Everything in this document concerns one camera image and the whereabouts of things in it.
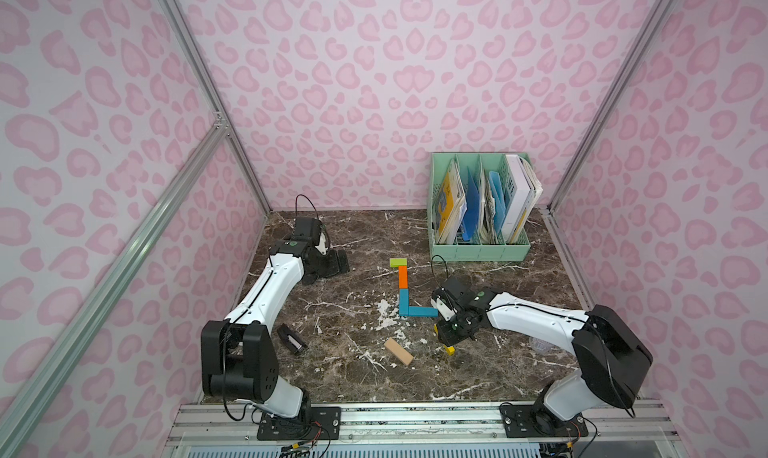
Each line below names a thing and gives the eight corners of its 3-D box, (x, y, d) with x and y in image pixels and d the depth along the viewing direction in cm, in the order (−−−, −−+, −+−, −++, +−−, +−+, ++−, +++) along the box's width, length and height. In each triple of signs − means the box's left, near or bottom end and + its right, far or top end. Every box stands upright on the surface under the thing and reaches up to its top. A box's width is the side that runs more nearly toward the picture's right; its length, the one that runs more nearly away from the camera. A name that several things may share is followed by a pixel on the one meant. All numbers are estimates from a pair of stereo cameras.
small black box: (276, 333, 90) (274, 331, 89) (286, 324, 92) (284, 322, 90) (298, 357, 86) (296, 354, 84) (308, 347, 88) (306, 344, 86)
